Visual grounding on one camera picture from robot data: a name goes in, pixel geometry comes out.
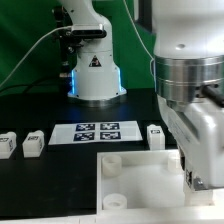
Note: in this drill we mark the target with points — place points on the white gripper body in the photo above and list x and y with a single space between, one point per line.
199 131

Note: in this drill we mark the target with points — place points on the white square table top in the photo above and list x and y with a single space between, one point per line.
147 184

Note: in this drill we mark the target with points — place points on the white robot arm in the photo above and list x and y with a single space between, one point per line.
188 69

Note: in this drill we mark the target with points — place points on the white sheet with tags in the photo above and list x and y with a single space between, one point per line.
92 132

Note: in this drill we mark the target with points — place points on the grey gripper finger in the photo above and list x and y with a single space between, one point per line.
182 158
197 184

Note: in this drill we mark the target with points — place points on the black camera on stand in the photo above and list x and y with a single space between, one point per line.
71 39

